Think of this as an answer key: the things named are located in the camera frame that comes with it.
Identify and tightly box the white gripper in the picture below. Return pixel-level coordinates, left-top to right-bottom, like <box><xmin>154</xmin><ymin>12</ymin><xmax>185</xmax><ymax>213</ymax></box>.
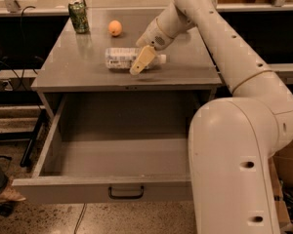
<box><xmin>130</xmin><ymin>18</ymin><xmax>173</xmax><ymax>75</ymax></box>

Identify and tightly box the clear plastic water bottle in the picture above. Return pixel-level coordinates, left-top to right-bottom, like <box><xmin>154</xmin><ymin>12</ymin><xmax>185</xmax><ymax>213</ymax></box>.
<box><xmin>105</xmin><ymin>48</ymin><xmax>167</xmax><ymax>69</ymax></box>

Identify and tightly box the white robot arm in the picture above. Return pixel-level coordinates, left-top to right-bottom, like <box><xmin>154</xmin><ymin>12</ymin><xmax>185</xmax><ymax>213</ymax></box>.
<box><xmin>130</xmin><ymin>0</ymin><xmax>293</xmax><ymax>234</ymax></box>

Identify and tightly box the grey cabinet counter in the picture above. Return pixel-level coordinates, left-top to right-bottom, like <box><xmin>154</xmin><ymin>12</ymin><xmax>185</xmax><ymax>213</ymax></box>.
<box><xmin>32</xmin><ymin>8</ymin><xmax>222</xmax><ymax>116</ymax></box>

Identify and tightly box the grey open drawer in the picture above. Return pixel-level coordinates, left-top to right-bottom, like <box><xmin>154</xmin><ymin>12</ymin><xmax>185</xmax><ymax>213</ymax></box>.
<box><xmin>14</xmin><ymin>91</ymin><xmax>199</xmax><ymax>204</ymax></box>

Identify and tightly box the orange fruit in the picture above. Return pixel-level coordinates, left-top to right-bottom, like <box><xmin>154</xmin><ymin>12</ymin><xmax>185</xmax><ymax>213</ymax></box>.
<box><xmin>108</xmin><ymin>20</ymin><xmax>122</xmax><ymax>37</ymax></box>

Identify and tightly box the green soda can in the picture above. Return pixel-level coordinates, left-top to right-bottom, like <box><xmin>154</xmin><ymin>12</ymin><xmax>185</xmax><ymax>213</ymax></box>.
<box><xmin>68</xmin><ymin>0</ymin><xmax>89</xmax><ymax>33</ymax></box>

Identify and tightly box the black table leg left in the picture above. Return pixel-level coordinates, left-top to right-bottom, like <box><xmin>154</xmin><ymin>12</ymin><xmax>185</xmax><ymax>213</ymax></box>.
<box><xmin>20</xmin><ymin>109</ymin><xmax>46</xmax><ymax>168</ymax></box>

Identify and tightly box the cardboard box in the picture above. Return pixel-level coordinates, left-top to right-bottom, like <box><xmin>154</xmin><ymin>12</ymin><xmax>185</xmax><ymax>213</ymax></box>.
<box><xmin>270</xmin><ymin>141</ymin><xmax>293</xmax><ymax>234</ymax></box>

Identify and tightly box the person's shoe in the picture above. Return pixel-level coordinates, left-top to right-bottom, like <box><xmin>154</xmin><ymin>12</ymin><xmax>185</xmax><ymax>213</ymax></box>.
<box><xmin>0</xmin><ymin>179</ymin><xmax>25</xmax><ymax>203</ymax></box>

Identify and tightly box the black cable left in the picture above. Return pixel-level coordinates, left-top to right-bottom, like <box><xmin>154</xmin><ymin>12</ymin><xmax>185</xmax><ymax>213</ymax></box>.
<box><xmin>0</xmin><ymin>5</ymin><xmax>45</xmax><ymax>112</ymax></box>

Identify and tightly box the black drawer handle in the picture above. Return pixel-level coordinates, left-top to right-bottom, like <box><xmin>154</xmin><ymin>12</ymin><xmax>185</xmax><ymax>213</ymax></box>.
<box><xmin>108</xmin><ymin>186</ymin><xmax>145</xmax><ymax>200</ymax></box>

